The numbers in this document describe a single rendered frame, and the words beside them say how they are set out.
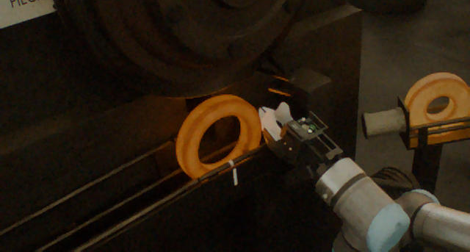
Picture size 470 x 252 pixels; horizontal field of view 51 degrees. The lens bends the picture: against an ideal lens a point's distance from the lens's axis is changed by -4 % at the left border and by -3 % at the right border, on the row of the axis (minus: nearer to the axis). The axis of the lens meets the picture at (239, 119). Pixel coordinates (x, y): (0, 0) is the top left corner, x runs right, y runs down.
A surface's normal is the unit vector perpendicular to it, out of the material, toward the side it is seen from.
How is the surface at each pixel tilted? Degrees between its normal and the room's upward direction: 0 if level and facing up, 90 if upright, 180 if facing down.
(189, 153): 90
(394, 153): 0
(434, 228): 63
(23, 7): 90
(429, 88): 90
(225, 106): 90
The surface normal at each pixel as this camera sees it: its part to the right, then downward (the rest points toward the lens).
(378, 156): -0.08, -0.84
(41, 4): 0.59, 0.40
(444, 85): 0.03, 0.54
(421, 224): -0.89, -0.20
